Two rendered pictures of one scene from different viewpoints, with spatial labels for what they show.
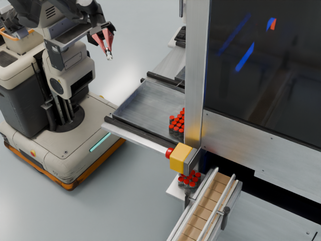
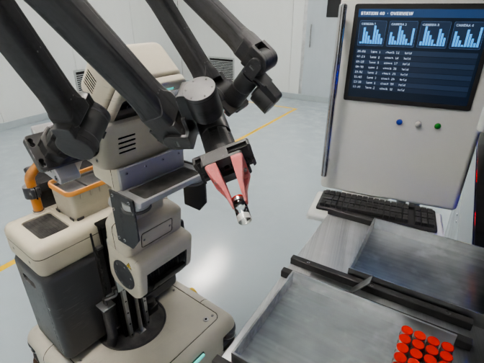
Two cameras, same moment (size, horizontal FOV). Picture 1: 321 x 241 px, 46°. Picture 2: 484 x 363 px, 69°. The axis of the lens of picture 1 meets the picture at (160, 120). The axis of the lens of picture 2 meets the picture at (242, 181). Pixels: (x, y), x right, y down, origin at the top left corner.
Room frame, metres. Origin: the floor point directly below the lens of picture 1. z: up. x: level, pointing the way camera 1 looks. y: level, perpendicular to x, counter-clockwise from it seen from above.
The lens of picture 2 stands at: (0.69, 0.19, 1.47)
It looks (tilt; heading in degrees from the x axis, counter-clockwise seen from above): 26 degrees down; 359
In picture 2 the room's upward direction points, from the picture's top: straight up
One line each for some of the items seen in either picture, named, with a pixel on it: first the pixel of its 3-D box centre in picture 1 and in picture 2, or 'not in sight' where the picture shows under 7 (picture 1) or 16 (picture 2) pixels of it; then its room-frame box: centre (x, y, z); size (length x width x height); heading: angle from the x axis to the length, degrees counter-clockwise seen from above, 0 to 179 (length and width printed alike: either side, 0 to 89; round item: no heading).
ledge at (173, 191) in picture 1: (190, 187); not in sight; (0.77, -0.10, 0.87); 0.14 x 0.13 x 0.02; 58
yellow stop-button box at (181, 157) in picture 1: (183, 158); not in sight; (0.80, -0.07, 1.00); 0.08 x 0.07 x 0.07; 58
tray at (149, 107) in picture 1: (162, 112); (346, 349); (1.14, -0.01, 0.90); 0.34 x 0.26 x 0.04; 57
